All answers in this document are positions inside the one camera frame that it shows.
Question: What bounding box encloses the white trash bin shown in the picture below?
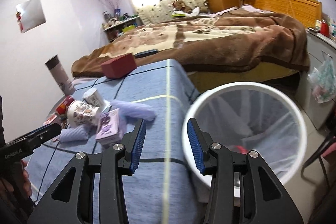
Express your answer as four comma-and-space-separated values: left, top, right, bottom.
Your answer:
182, 82, 307, 186

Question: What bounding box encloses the red cartoon can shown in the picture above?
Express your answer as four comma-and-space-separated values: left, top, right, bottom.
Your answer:
55, 95, 75, 121

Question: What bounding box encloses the wooden headboard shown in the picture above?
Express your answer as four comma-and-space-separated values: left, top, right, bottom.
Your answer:
243, 0, 322, 28

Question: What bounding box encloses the teddy bear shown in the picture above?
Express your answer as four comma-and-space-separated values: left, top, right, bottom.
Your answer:
173, 0, 193, 13

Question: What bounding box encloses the grey thermos bottle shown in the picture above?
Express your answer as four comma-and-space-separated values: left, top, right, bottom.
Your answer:
45, 55, 75, 96

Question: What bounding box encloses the cluttered wooden shelf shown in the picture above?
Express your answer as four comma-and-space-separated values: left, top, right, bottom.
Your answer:
102, 15, 143, 42

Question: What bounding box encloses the purple branch vase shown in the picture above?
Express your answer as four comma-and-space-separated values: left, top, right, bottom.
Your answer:
99, 0, 121, 15

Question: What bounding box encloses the pink strawberry milk carton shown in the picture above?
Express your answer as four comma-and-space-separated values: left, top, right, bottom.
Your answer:
43, 112, 62, 125

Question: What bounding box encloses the grey side cabinet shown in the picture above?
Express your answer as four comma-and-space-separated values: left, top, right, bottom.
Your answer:
295, 30, 335, 129

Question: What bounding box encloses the white yogurt cup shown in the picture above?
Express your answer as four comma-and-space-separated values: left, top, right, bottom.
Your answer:
83, 87, 110, 111

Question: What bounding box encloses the black metal chair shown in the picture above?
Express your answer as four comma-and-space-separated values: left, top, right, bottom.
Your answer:
300, 118, 336, 198

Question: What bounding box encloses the left hand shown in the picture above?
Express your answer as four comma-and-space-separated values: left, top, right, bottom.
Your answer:
0, 159, 33, 200

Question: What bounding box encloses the black remote control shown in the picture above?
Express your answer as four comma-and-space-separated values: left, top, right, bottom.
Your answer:
134, 49, 159, 59

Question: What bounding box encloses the red cup on cabinet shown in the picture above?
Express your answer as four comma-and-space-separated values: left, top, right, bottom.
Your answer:
320, 20, 329, 37

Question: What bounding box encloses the clear plastic cola bottle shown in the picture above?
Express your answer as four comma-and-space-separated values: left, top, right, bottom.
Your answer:
227, 145, 248, 155

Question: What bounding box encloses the hanging plastic bag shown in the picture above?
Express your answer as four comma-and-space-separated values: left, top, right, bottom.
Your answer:
308, 57, 336, 104

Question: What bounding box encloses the patterned paper cup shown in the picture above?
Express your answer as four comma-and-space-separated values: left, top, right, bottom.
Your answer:
67, 100, 101, 128

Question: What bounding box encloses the lavender foam net sleeve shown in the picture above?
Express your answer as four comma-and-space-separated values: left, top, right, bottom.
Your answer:
104, 99, 157, 121

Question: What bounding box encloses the dark red box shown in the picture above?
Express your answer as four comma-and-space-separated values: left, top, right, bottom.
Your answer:
101, 53, 137, 79

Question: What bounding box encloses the purple carton box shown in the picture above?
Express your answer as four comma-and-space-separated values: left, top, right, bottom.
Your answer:
96, 108, 126, 146

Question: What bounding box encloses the blue patterned tablecloth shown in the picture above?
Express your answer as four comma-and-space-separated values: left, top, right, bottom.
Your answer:
28, 59, 202, 223

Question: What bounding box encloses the brown bed blanket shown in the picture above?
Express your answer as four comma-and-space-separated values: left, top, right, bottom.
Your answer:
71, 8, 310, 77

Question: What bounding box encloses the wall mirror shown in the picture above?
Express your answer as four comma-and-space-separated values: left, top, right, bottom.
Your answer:
16, 0, 46, 33

